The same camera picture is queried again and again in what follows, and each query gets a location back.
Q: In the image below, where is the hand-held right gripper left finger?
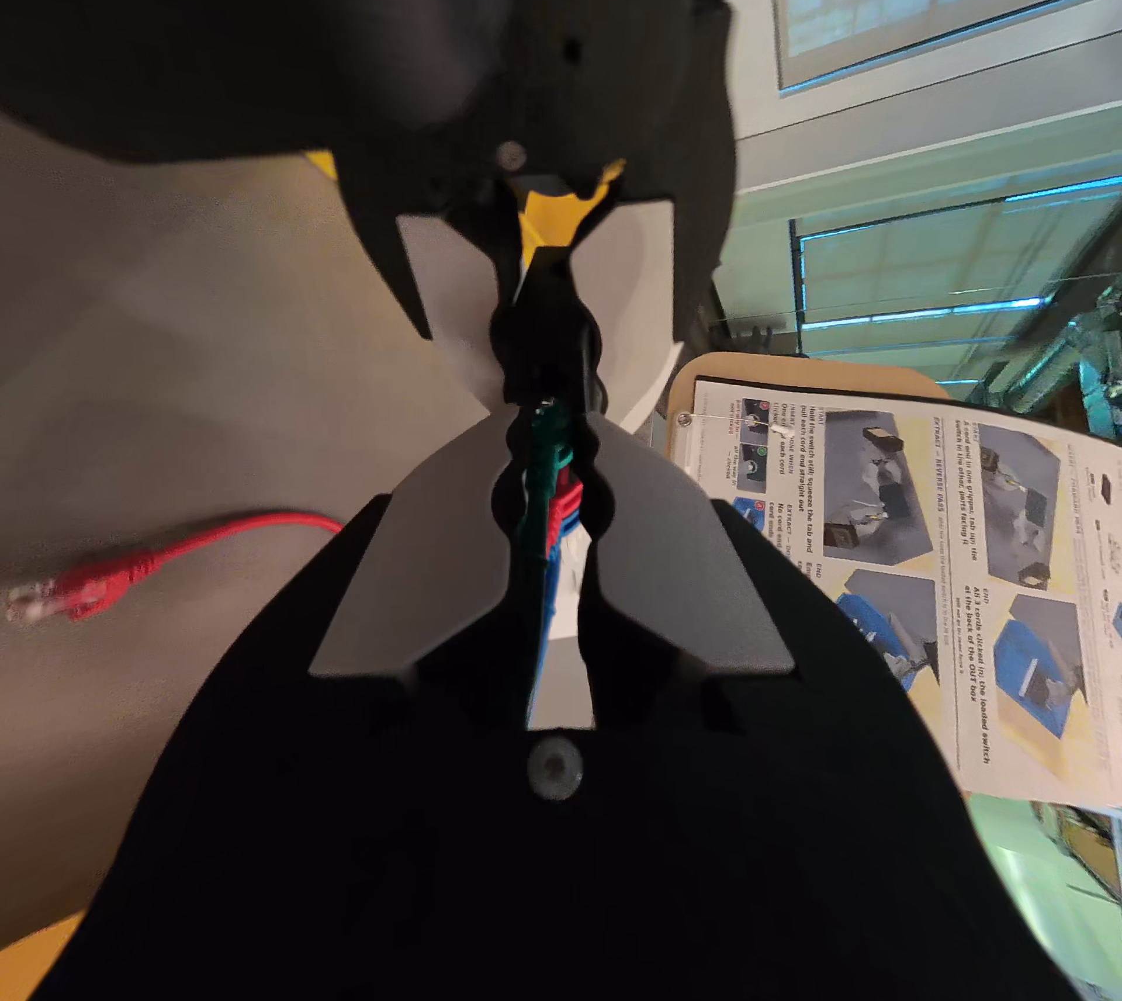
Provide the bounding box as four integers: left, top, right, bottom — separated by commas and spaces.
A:
311, 411, 533, 683

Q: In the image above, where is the black ethernet port box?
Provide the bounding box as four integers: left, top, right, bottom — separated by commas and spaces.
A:
491, 245, 608, 426

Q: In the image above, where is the blue ethernet cable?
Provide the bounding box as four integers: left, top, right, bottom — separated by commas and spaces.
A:
540, 537, 591, 637

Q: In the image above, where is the red ethernet cable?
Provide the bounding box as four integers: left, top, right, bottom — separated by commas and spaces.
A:
0, 476, 586, 627

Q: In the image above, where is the green ethernet cable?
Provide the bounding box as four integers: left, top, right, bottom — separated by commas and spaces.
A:
518, 397, 583, 724

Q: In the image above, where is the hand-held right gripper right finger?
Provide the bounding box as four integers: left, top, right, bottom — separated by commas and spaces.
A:
583, 411, 800, 682

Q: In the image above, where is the printed instruction sheet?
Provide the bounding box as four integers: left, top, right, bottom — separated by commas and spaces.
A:
673, 379, 1122, 812

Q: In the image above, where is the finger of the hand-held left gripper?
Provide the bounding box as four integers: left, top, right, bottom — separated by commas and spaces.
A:
397, 210, 523, 416
565, 204, 689, 427

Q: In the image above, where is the yellow plastic bin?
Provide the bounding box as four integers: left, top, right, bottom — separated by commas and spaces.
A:
0, 915, 82, 1001
304, 148, 626, 251

